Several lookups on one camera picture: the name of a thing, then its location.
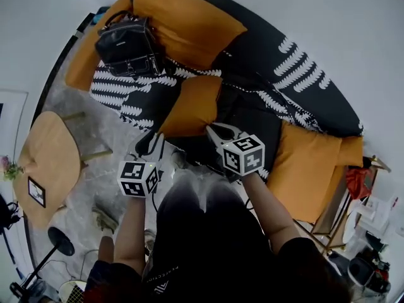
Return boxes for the person's right forearm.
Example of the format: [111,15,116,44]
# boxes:
[242,172,300,255]

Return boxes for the person's black shirt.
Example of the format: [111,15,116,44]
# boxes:
[110,181,351,303]

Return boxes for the person's white shoe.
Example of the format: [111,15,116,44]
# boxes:
[170,148,190,170]

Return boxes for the round wooden table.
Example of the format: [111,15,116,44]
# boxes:
[12,110,114,230]

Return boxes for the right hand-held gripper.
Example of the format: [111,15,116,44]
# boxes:
[205,122,266,177]

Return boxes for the black equipment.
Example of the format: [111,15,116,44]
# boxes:
[347,232,394,295]

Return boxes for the small orange cushion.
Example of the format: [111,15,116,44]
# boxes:
[157,75,224,138]

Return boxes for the red bag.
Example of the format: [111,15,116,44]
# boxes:
[345,165,379,201]

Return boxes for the white mesh basket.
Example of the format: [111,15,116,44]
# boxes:
[59,280,88,303]

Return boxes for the large orange cushion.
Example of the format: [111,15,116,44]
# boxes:
[266,120,343,224]
[131,0,248,71]

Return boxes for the white slipper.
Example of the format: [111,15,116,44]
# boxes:
[342,215,357,244]

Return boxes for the black pole stand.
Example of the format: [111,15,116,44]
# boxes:
[9,227,76,299]

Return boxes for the black photo frame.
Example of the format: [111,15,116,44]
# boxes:
[27,175,47,209]

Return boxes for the white storage box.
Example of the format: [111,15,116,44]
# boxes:
[355,194,400,230]

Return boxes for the person's left forearm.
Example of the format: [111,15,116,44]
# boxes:
[113,196,149,276]

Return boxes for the black white patterned throw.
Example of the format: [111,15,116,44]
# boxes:
[89,0,364,182]

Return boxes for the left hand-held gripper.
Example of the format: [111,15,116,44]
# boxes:
[116,132,165,198]

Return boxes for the black leather backpack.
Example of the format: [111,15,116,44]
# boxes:
[94,10,165,78]

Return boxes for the person's grey trousers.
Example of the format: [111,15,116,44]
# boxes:
[157,165,253,214]

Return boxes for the small flower bouquet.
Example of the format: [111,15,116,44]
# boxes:
[0,155,25,182]

